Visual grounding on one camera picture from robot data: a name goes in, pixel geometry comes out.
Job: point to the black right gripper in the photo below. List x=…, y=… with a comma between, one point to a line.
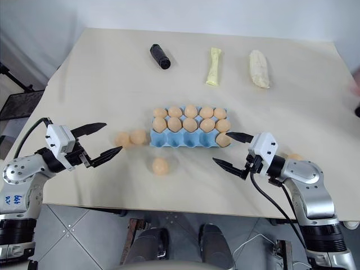
x=251, y=166

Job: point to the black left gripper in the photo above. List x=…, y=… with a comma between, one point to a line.
x=76, y=158

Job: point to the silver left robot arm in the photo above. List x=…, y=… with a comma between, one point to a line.
x=20, y=169

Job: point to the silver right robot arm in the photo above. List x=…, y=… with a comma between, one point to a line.
x=307, y=175

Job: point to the blue egg tray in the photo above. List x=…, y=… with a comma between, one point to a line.
x=174, y=140

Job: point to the brown egg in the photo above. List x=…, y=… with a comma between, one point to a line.
x=121, y=139
x=190, y=110
x=206, y=112
x=294, y=156
x=160, y=166
x=189, y=124
x=174, y=124
x=159, y=124
x=220, y=113
x=138, y=137
x=223, y=140
x=223, y=125
x=160, y=112
x=175, y=111
x=207, y=125

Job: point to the cream rolled cloth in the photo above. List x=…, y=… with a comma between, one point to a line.
x=259, y=69

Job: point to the yellow rolled cloth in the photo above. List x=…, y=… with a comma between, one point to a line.
x=213, y=66

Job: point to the black mesh panel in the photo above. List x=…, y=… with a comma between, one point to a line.
x=17, y=105

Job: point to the dark rounded shape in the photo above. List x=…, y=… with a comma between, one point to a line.
x=153, y=245
x=215, y=244

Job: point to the black tripod stand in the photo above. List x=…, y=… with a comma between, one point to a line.
x=15, y=80

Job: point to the black rolled cloth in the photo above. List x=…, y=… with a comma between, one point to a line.
x=160, y=56

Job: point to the grey rounded robot torso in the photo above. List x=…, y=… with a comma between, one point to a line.
x=174, y=266

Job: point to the blurred bystander person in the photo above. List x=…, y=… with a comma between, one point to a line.
x=355, y=87

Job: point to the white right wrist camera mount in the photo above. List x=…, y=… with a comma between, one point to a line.
x=263, y=147

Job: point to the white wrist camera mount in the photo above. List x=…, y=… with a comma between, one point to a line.
x=60, y=137
x=263, y=147

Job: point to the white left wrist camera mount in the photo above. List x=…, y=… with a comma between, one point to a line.
x=60, y=137

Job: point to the rusty table leg bracket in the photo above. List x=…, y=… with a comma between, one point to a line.
x=134, y=236
x=282, y=253

